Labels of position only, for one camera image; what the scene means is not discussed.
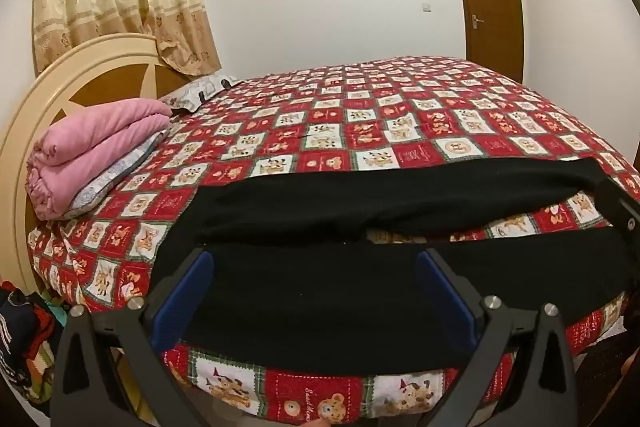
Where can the brown wooden door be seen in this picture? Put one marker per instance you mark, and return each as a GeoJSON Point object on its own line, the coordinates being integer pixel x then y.
{"type": "Point", "coordinates": [492, 2]}

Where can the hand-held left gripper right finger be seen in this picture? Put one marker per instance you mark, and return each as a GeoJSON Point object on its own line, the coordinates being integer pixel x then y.
{"type": "Point", "coordinates": [447, 302]}

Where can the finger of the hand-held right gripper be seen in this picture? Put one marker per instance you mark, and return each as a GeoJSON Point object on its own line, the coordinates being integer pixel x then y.
{"type": "Point", "coordinates": [619, 209]}

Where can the pile of clothes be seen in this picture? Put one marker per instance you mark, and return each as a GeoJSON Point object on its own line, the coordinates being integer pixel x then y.
{"type": "Point", "coordinates": [22, 337]}

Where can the red printed bedspread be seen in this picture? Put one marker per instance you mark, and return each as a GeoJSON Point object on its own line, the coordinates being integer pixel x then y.
{"type": "Point", "coordinates": [380, 127]}

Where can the grey patterned pillow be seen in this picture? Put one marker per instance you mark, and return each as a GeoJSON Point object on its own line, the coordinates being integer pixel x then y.
{"type": "Point", "coordinates": [202, 89]}

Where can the cream wooden headboard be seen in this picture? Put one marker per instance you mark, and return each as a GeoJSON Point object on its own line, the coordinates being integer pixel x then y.
{"type": "Point", "coordinates": [75, 62]}

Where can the grey floral quilt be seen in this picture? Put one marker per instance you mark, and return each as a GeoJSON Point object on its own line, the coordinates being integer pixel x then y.
{"type": "Point", "coordinates": [107, 179]}

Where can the black pants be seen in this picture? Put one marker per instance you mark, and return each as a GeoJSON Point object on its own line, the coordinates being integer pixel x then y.
{"type": "Point", "coordinates": [325, 297]}

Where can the dark cloth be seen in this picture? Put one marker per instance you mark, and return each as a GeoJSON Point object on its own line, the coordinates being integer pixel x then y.
{"type": "Point", "coordinates": [602, 367]}

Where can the folded pink blanket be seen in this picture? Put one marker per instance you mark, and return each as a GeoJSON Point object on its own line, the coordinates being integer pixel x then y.
{"type": "Point", "coordinates": [95, 137]}

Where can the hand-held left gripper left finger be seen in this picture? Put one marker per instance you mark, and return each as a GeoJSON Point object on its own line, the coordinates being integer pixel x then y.
{"type": "Point", "coordinates": [182, 302]}

